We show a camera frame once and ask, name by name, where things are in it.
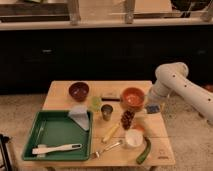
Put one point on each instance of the dark cabinet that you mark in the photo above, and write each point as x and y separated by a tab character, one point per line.
31	59

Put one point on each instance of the white spatula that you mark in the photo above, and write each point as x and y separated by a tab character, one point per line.
66	147

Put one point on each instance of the black handled brush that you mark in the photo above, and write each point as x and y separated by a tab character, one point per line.
110	96

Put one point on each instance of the blue sponge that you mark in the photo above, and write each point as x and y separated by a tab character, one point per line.
152	109

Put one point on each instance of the wooden table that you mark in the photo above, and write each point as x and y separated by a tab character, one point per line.
58	98

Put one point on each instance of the dark maroon bowl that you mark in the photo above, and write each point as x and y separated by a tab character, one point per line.
79	91

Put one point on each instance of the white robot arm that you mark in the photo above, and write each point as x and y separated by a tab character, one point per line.
173	77

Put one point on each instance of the grey folded cloth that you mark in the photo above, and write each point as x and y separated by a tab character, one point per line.
79	114

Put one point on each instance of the green cucumber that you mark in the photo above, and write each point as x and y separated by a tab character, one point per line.
142	157

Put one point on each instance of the green plastic tray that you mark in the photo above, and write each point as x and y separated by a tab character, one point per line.
56	128

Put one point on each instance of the metal fork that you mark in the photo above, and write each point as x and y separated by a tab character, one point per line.
98	153

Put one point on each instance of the small metal cup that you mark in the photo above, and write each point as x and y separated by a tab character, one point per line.
106	111

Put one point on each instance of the orange-red bowl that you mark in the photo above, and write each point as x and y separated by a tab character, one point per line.
132	97

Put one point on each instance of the white cup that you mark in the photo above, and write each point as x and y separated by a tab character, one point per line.
133	138

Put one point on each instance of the black stand at left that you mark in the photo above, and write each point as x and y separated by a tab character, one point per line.
3	149

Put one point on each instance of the orange carrot piece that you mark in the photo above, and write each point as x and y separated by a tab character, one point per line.
139	127

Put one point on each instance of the dark red grape bunch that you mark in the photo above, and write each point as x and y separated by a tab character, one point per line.
126	119

